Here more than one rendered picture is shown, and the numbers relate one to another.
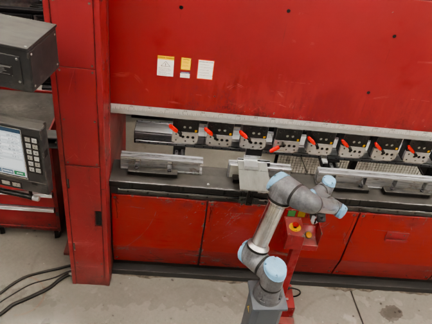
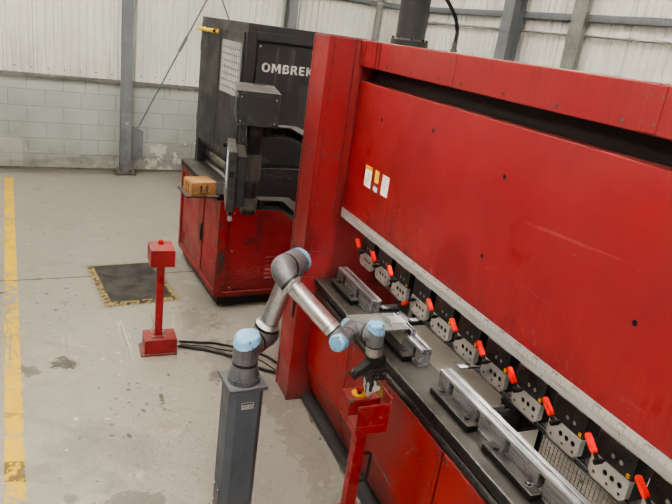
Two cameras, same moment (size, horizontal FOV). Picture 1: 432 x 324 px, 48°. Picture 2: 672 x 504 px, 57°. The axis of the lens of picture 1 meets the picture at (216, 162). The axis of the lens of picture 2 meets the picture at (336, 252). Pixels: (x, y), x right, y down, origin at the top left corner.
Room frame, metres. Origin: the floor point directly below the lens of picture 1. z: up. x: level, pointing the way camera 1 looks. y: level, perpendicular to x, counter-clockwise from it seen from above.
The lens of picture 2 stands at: (1.09, -2.83, 2.31)
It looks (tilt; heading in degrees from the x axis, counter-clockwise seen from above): 19 degrees down; 72
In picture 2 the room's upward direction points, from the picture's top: 8 degrees clockwise
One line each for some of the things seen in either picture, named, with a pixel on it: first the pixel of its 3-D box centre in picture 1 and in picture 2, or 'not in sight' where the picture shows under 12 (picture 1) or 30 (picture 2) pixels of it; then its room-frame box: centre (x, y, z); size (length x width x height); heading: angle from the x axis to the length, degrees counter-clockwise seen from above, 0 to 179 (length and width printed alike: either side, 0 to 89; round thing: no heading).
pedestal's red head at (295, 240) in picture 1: (301, 229); (364, 404); (2.08, -0.57, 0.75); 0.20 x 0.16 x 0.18; 96
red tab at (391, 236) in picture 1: (396, 236); not in sight; (2.32, -1.25, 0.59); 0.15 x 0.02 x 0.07; 96
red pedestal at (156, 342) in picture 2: not in sight; (159, 297); (1.23, 1.32, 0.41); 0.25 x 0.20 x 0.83; 6
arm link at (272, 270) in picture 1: (272, 272); (247, 346); (1.56, -0.35, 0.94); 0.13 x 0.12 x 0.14; 49
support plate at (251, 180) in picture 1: (253, 176); (377, 322); (2.22, -0.23, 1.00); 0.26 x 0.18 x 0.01; 6
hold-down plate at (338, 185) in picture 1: (344, 187); (452, 408); (2.37, -0.83, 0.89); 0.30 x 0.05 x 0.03; 96
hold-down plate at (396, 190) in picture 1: (405, 192); (510, 469); (2.41, -1.22, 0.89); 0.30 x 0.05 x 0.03; 96
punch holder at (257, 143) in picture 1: (253, 134); (407, 282); (2.36, -0.19, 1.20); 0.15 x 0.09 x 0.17; 96
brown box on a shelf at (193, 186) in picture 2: not in sight; (198, 185); (1.51, 2.08, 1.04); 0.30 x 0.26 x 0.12; 100
